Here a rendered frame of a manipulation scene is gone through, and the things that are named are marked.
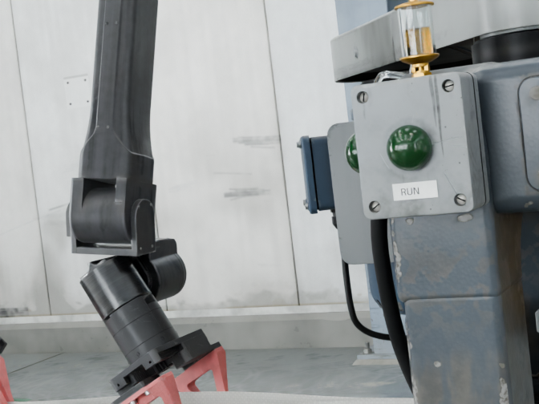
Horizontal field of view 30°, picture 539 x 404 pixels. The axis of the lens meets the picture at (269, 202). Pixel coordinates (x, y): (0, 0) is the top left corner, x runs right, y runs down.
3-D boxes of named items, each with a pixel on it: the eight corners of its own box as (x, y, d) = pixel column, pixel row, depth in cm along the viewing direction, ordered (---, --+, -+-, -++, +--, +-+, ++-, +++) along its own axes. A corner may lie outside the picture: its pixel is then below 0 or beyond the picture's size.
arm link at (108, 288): (64, 279, 102) (101, 248, 100) (103, 268, 109) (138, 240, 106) (99, 336, 101) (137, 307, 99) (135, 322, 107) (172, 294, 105)
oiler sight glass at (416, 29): (397, 57, 73) (392, 9, 72) (407, 58, 75) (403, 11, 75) (431, 52, 71) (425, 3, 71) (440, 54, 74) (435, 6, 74)
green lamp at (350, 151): (341, 177, 68) (336, 133, 68) (356, 174, 71) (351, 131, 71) (376, 173, 67) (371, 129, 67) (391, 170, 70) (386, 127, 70)
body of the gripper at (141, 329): (212, 341, 105) (175, 282, 106) (162, 365, 96) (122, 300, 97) (169, 373, 107) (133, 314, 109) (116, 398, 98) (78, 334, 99)
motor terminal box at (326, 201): (308, 235, 116) (296, 135, 116) (306, 229, 126) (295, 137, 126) (380, 227, 116) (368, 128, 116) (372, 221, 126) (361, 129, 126)
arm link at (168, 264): (63, 199, 103) (135, 200, 99) (125, 190, 113) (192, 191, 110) (68, 314, 104) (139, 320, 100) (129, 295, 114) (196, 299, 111)
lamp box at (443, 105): (364, 220, 67) (349, 86, 67) (386, 213, 71) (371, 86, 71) (474, 212, 64) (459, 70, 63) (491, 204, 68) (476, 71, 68)
